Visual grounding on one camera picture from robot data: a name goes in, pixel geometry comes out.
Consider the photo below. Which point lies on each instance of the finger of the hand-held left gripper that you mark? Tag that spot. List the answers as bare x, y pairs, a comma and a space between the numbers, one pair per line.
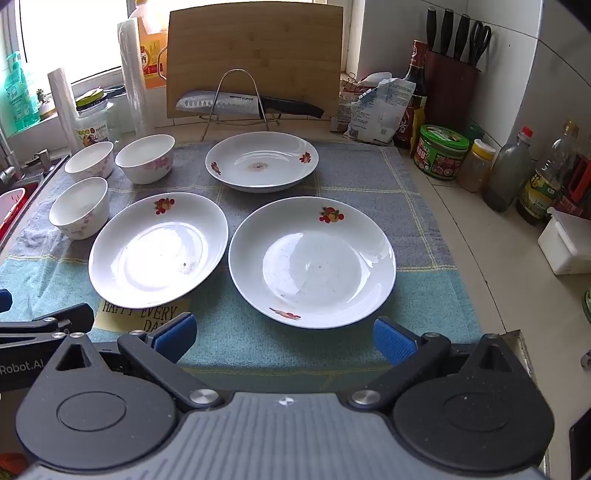
69, 318
4, 302

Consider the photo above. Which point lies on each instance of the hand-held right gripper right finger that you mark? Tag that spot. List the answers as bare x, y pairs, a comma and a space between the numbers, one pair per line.
392, 341

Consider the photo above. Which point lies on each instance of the red-cap glass bottle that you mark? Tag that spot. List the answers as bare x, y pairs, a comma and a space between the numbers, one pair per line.
505, 175

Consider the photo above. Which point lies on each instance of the black kitchen scissors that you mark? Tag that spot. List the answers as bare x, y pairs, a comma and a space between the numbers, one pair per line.
474, 53

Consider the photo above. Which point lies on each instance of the white bowl pink flower print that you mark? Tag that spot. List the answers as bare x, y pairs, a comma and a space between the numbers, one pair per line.
78, 207
90, 159
145, 161

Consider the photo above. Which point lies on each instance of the steel sink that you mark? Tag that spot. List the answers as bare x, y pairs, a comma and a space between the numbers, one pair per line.
32, 180

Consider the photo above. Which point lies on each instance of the orange cooking oil jug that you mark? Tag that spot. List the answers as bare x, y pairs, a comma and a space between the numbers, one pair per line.
152, 55

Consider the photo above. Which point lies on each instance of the small potted plant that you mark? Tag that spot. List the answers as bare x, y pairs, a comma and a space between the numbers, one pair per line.
46, 110

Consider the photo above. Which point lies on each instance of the green-cap bottle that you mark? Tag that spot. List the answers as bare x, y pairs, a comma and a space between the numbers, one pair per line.
475, 131

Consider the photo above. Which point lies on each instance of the white plate red flower print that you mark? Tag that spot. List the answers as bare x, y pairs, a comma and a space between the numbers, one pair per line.
263, 161

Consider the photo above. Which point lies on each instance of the green-label glass jar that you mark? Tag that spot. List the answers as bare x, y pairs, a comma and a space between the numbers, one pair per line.
588, 304

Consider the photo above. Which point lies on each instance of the white plastic box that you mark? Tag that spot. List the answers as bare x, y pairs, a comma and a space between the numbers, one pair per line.
563, 249

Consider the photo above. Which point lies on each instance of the red plastic basin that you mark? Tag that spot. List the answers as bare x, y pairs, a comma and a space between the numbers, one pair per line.
9, 207

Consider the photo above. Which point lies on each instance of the green-lid sauce jar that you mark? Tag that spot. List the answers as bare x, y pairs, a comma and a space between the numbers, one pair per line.
441, 157

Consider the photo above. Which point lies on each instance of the red-print plastic bag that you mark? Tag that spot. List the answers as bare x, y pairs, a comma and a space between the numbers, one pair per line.
344, 113

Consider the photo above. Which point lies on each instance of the white plate fruit print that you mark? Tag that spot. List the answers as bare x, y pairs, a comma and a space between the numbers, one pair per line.
314, 272
157, 258

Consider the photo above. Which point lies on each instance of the metal sink faucet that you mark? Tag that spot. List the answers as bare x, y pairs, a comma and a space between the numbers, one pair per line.
39, 157

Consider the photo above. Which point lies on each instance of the yellow seasoning packet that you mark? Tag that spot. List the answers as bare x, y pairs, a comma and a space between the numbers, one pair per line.
418, 134

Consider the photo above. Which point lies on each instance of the yellow-lid spice jar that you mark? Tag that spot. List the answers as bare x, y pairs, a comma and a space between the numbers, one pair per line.
475, 170

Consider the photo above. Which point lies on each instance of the blue-grey checked towel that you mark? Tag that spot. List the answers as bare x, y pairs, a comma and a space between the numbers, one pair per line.
406, 175

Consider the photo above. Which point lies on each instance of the bamboo cutting board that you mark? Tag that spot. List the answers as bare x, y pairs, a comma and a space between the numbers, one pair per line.
254, 50

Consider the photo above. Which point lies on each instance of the clear glass jar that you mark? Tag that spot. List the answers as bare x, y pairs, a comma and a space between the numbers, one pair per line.
92, 129

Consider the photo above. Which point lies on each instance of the dark sauce bottle red label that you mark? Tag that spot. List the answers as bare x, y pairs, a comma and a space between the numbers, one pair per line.
577, 184

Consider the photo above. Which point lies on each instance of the white plastic bag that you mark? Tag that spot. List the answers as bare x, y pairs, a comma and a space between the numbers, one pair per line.
378, 115

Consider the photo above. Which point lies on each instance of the metal binder clip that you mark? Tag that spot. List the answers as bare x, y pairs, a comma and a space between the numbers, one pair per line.
349, 83

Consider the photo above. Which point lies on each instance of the dark red knife block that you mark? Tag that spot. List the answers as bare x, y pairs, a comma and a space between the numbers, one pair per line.
450, 92

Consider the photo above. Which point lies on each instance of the green dish soap bottle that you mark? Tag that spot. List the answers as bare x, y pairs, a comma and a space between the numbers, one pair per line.
21, 97

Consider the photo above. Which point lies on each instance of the tall clear plastic wrap roll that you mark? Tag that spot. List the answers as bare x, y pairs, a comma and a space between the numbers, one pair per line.
134, 83

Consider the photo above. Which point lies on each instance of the dark soy sauce bottle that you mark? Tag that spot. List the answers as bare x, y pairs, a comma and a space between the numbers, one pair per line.
418, 60

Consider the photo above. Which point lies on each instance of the green-label cooking oil bottle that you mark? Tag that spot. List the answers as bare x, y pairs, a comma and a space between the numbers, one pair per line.
540, 194

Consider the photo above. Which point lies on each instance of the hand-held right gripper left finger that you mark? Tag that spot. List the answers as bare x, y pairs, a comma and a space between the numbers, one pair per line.
175, 334

